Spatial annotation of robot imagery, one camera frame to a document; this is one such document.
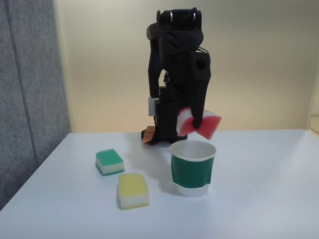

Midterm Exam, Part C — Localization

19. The yellow and white sponge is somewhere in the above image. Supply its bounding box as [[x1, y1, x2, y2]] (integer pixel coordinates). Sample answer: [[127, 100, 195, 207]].
[[117, 173, 150, 210]]

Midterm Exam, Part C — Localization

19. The white paper cup green tape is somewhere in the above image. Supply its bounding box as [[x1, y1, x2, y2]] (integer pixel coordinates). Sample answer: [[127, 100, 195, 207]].
[[169, 140, 217, 198]]

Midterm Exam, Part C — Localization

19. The red and white sponge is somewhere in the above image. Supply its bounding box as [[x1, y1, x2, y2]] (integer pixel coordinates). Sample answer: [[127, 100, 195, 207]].
[[176, 106, 223, 140]]

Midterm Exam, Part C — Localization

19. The grey felt partition panel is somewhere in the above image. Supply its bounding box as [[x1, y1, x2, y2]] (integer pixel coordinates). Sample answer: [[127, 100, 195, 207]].
[[0, 0, 72, 210]]

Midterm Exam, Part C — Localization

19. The green and white sponge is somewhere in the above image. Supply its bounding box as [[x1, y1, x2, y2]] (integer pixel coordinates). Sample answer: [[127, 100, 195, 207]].
[[95, 148, 125, 177]]

